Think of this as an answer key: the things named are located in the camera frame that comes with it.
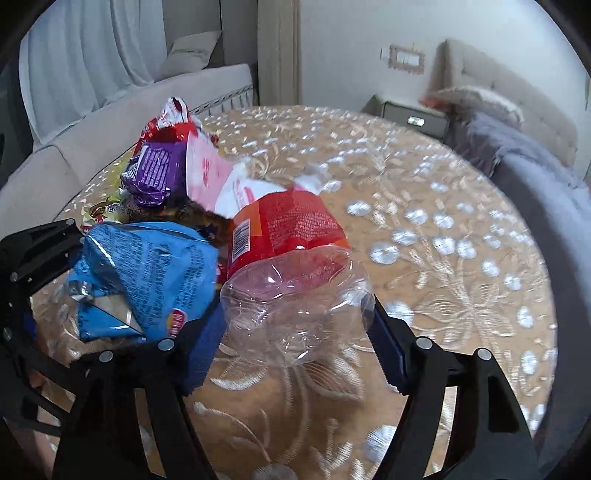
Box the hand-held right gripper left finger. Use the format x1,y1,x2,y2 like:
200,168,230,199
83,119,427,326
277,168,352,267
53,305,227,480

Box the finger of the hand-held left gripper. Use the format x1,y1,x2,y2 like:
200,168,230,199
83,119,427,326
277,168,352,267
0,295,90,437
0,219,86,298

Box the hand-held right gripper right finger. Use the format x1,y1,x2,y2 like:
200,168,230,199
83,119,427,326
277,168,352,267
366,295,539,480

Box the clear bottle with red label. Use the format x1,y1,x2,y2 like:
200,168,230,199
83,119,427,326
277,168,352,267
219,182,375,367

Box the blue snack bag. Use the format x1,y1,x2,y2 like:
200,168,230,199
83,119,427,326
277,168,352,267
67,222,220,344

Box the yellow snack wrapper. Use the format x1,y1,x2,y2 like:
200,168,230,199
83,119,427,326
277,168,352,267
81,157,139,232

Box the embroidered floral tablecloth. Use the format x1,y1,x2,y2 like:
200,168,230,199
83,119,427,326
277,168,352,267
28,105,559,480

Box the grey covered daybed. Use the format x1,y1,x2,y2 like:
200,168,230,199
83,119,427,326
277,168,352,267
0,62,257,241

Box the purple snack wrapper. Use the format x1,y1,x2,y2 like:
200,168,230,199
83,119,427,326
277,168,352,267
121,141,190,208

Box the dark brown wrapper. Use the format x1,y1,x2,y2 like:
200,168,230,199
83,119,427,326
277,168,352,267
171,198,234,241

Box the red and white snack bag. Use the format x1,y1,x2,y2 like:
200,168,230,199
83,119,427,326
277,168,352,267
139,97,204,148

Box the pink and white packet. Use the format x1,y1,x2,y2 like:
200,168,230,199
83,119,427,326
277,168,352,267
185,131,287,217

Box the bed with purple blanket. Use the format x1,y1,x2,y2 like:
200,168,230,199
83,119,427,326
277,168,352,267
445,111,591,467

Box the grey nightstand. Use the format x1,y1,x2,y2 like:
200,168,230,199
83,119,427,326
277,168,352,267
360,95,451,141

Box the grey cushion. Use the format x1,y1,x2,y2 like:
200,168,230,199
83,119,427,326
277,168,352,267
159,30,225,77

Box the beige pillow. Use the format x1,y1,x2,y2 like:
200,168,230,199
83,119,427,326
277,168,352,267
422,85,525,127

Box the beige tufted headboard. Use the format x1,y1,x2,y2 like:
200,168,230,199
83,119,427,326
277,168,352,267
431,39,580,164

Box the framed wall switch plate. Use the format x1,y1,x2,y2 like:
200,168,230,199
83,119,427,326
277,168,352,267
388,44,426,75

